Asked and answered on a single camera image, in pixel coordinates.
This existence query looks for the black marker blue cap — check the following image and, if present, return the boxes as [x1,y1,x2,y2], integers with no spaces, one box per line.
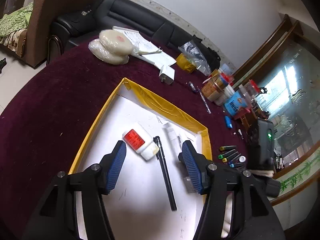
[229,163,244,168]

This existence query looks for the orange label plastic jar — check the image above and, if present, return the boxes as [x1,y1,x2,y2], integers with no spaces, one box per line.
[201,75,226,102]

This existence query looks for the maroon velvet tablecloth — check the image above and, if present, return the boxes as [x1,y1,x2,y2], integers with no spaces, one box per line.
[1,42,247,239]

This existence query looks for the small blue white cap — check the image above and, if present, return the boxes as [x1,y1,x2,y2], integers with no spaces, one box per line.
[188,81,197,93]

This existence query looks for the black marker yellow cap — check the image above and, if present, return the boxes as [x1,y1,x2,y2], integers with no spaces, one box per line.
[219,145,236,152]

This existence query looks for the white pill bottle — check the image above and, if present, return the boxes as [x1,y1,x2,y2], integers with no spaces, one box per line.
[239,155,246,163]

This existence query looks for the white label jar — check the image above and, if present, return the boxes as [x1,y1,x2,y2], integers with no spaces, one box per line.
[214,85,235,106]

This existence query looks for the black leather sofa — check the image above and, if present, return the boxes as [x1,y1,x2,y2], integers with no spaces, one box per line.
[47,0,221,70]

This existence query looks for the yellow tape roll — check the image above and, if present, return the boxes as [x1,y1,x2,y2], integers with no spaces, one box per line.
[176,53,196,74]

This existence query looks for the white bottle orange cap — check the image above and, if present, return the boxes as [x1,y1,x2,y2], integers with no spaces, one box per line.
[123,127,159,161]

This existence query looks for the white papers stack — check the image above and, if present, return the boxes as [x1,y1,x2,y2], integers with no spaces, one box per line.
[112,26,176,69]

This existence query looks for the white power adapter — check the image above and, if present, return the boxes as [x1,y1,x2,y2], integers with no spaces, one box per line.
[159,66,175,85]

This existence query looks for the yellow taped white tray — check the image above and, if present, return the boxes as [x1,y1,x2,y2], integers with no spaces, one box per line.
[70,78,212,239]

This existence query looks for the red lid jar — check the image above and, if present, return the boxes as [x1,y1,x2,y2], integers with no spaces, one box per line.
[219,71,234,86]

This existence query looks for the bagged round cakes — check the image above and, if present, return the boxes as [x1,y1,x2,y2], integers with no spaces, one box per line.
[88,29,134,65]

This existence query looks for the blue cartoon snack jar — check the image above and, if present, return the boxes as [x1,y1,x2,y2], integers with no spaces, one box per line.
[223,90,251,116]

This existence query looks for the clear plastic bag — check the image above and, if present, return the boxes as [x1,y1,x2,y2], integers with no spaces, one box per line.
[178,40,212,76]

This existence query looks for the brown armchair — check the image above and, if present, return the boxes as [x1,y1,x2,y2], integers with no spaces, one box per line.
[1,0,96,68]

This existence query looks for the black marker green cap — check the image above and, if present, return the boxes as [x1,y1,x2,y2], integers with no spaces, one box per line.
[218,149,236,160]

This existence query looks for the blue battery pack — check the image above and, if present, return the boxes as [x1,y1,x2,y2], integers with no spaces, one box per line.
[225,116,233,129]

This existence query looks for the clear capped black gel pen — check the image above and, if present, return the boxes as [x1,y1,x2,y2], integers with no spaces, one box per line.
[153,136,177,211]

